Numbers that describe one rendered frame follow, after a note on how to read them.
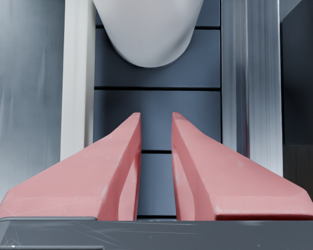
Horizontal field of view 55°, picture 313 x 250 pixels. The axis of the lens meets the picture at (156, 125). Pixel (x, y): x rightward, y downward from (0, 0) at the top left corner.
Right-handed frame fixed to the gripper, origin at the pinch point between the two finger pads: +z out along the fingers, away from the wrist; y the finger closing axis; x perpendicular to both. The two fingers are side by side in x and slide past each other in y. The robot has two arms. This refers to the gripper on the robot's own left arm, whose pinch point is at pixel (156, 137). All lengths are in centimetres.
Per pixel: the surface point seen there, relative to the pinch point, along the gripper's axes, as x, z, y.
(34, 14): -0.8, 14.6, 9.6
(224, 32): -1.3, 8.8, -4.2
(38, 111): 5.1, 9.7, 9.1
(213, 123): 2.9, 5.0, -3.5
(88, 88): -0.3, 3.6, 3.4
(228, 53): -0.3, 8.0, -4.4
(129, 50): -1.7, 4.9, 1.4
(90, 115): 1.2, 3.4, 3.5
